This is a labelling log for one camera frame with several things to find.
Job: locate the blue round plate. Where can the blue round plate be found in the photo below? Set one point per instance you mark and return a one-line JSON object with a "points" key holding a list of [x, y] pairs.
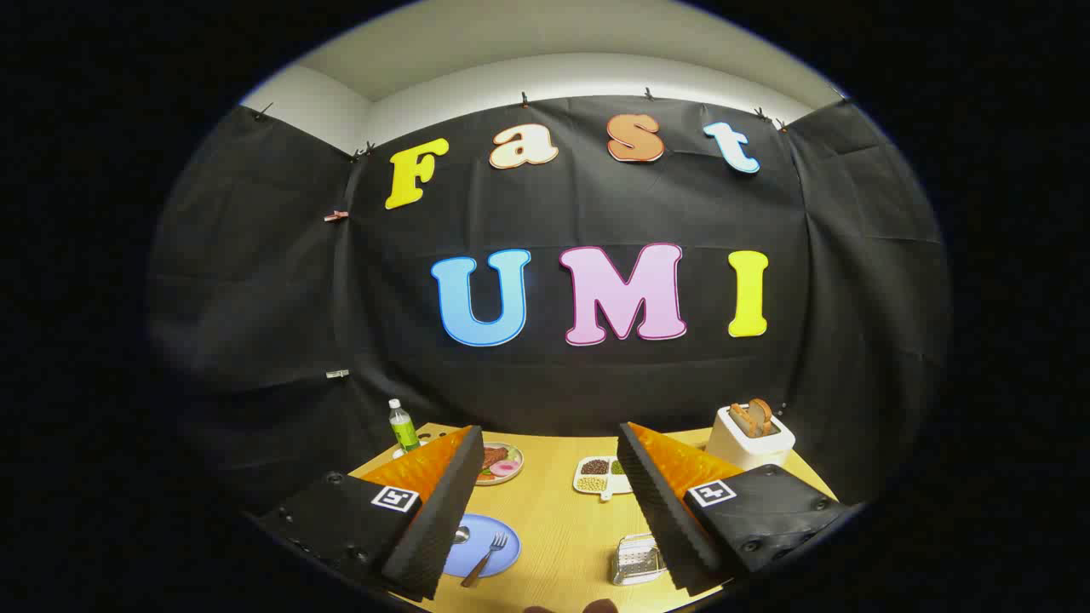
{"points": [[477, 558]]}

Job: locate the black backdrop cloth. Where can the black backdrop cloth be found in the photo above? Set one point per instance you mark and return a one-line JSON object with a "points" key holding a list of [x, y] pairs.
{"points": [[596, 213]]}

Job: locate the small white tray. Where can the small white tray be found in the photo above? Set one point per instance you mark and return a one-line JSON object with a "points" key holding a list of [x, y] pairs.
{"points": [[423, 443]]}

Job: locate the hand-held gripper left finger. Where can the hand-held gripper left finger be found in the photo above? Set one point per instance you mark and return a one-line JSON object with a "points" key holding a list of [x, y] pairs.
{"points": [[443, 519]]}

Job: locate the plate with steak and vegetables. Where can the plate with steak and vegetables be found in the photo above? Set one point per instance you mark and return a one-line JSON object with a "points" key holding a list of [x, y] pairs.
{"points": [[502, 464]]}

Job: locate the white divided tray with beans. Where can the white divided tray with beans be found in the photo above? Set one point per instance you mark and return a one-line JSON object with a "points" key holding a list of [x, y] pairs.
{"points": [[594, 477]]}

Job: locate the green drink bottle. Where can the green drink bottle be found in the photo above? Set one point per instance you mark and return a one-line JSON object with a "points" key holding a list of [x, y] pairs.
{"points": [[404, 426]]}

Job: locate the toasted bread slice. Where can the toasted bread slice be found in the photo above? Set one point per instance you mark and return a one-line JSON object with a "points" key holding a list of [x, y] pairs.
{"points": [[762, 414], [739, 419]]}

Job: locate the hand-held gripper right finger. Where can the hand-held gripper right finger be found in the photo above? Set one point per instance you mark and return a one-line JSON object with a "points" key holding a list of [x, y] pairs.
{"points": [[668, 519]]}

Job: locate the pink clip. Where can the pink clip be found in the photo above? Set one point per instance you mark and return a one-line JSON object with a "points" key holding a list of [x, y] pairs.
{"points": [[336, 215]]}

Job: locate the white toaster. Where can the white toaster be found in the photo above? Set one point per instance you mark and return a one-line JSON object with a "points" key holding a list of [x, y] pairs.
{"points": [[749, 451]]}

